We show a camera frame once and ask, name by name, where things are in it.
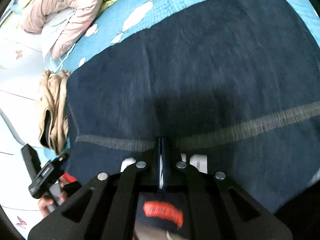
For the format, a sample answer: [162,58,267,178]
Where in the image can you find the person left hand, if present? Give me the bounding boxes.
[38,179,68,218]

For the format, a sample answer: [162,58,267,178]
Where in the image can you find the red orange garment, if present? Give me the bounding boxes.
[143,201,184,228]

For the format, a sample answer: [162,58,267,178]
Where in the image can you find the tan folded trousers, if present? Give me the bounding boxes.
[37,70,71,155]

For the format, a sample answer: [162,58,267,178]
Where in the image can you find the white pillow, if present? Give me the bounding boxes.
[41,7,75,38]

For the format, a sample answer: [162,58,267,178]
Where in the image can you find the pink quilt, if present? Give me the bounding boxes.
[21,0,103,60]

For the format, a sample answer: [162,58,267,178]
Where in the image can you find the teal quilted mattress cover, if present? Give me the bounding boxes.
[63,0,319,73]

